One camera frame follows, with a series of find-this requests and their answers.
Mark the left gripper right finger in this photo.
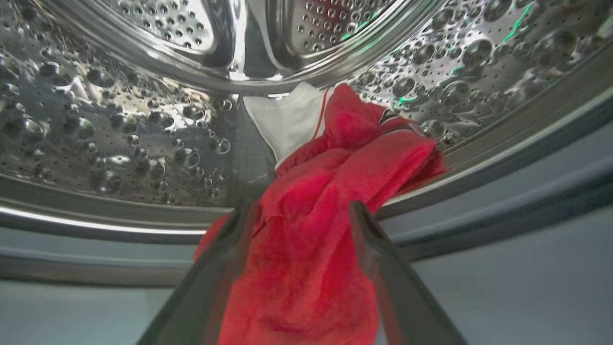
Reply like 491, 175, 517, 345
349, 200, 467, 345

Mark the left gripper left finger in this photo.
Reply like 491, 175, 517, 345
136, 201, 262, 345

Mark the red basketball jersey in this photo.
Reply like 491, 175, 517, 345
194, 82, 447, 345

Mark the grey rubber door gasket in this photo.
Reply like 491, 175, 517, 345
0, 89, 613, 345

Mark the perforated steel washer drum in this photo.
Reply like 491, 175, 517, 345
0, 0, 613, 245

